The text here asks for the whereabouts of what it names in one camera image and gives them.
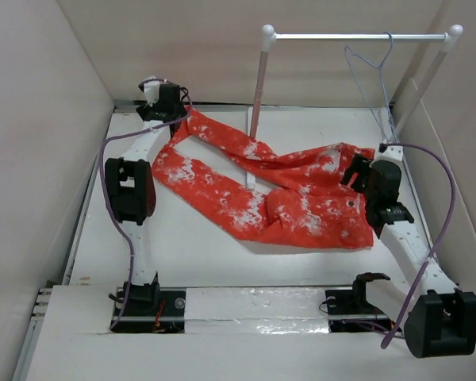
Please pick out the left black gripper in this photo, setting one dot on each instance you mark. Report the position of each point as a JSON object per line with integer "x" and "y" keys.
{"x": 145, "y": 109}

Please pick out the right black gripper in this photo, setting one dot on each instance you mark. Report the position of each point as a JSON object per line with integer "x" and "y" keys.
{"x": 359, "y": 166}

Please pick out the red white patterned trousers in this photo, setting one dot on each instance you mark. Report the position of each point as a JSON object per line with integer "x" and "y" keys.
{"x": 308, "y": 206}

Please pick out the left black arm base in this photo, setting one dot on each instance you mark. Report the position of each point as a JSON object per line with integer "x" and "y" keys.
{"x": 149, "y": 309}

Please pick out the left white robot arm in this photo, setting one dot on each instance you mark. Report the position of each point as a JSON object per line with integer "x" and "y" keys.
{"x": 128, "y": 177}

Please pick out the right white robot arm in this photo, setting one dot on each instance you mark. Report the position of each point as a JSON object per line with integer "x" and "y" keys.
{"x": 434, "y": 315}

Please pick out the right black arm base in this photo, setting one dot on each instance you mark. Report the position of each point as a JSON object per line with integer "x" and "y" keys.
{"x": 370, "y": 304}

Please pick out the silver foil tape strip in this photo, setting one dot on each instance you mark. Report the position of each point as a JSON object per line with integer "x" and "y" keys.
{"x": 255, "y": 310}

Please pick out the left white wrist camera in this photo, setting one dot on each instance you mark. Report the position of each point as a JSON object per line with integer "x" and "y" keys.
{"x": 150, "y": 88}

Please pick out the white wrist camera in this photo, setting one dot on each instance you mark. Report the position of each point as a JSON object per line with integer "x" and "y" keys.
{"x": 390, "y": 152}
{"x": 150, "y": 88}

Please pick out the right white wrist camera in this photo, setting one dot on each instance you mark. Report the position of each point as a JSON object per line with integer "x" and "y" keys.
{"x": 390, "y": 152}

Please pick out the blue wire hanger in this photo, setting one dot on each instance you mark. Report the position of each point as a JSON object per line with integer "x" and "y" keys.
{"x": 349, "y": 51}

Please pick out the white clothes rack frame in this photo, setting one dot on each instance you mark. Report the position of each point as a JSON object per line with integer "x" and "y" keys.
{"x": 447, "y": 40}

